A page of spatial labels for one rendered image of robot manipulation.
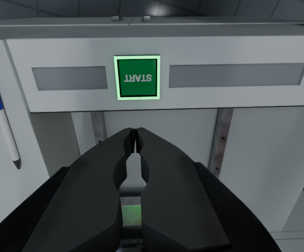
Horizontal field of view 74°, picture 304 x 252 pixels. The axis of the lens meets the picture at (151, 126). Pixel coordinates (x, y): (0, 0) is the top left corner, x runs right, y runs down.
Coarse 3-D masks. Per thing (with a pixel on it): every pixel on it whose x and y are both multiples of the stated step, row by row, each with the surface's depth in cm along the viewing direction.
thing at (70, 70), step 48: (48, 48) 24; (96, 48) 24; (144, 48) 24; (192, 48) 24; (240, 48) 25; (288, 48) 25; (48, 96) 27; (96, 96) 27; (192, 96) 28; (240, 96) 28; (288, 96) 28
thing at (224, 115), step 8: (224, 112) 41; (232, 112) 42; (224, 120) 42; (216, 128) 46; (224, 128) 43; (216, 136) 46; (224, 136) 44; (216, 144) 46; (224, 144) 46; (216, 152) 47; (216, 160) 48; (208, 168) 52; (216, 168) 49; (216, 176) 50
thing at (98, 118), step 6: (96, 114) 40; (102, 114) 42; (96, 120) 41; (102, 120) 42; (96, 126) 42; (102, 126) 42; (96, 132) 42; (102, 132) 42; (96, 138) 43; (102, 138) 43
